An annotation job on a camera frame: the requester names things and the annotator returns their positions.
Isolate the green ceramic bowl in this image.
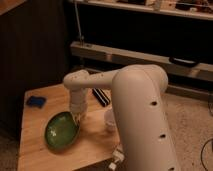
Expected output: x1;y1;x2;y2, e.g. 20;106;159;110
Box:
44;111;79;151

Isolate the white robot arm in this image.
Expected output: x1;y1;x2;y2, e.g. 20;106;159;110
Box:
63;65;181;171

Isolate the black striped rectangular block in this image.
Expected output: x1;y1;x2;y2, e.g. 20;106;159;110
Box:
92;89;110;107

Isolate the translucent plastic cup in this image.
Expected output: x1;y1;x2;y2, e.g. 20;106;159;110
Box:
104;109;116;132

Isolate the blue sponge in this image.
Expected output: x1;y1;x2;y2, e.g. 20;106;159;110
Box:
26;96;46;108

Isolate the white squeeze bottle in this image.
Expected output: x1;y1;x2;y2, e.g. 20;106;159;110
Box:
108;144;125;171

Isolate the vertical metal pole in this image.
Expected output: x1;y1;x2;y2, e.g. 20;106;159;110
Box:
74;0;84;45

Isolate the long grey case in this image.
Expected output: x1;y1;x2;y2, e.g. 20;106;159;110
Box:
70;41;213;82

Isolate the black cable on floor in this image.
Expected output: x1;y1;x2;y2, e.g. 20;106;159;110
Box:
200;94;213;164

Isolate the wooden wall shelf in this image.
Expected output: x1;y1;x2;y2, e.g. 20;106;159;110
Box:
68;0;213;21

